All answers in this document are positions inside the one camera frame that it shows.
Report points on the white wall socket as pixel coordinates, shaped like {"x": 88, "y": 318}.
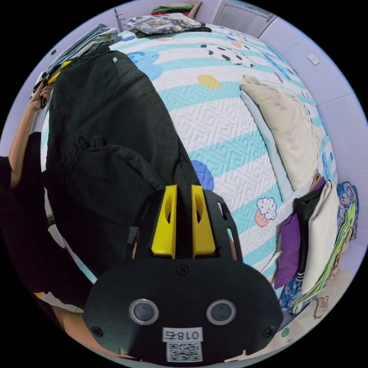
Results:
{"x": 313, "y": 59}

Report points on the pile of clothes with purple garment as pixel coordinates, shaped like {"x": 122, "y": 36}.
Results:
{"x": 313, "y": 244}

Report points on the person's right hand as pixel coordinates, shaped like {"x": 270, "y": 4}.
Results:
{"x": 133, "y": 247}

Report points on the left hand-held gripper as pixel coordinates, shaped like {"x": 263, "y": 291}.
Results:
{"x": 43, "y": 82}

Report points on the person's right forearm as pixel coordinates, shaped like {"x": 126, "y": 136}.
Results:
{"x": 72, "y": 325}

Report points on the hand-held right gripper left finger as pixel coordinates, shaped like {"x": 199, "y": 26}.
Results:
{"x": 164, "y": 230}

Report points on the pile of clothes with blue print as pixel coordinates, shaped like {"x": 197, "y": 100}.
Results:
{"x": 164, "y": 24}

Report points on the person's body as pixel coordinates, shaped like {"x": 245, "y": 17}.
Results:
{"x": 26, "y": 230}

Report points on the black pants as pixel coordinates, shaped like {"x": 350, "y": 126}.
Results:
{"x": 100, "y": 115}

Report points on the pile of grey-blue clothes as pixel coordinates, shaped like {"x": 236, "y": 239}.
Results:
{"x": 83, "y": 43}

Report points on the person's left forearm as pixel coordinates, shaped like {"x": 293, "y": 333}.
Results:
{"x": 20, "y": 138}

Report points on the bed with printed striped quilt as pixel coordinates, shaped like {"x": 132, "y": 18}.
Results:
{"x": 224, "y": 138}

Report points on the person's left hand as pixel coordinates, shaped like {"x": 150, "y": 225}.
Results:
{"x": 38, "y": 99}

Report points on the beige pillow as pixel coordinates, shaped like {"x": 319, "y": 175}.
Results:
{"x": 284, "y": 129}

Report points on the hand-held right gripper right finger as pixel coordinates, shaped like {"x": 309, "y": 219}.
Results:
{"x": 203, "y": 230}

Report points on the light blue pillow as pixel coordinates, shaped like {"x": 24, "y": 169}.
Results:
{"x": 273, "y": 161}

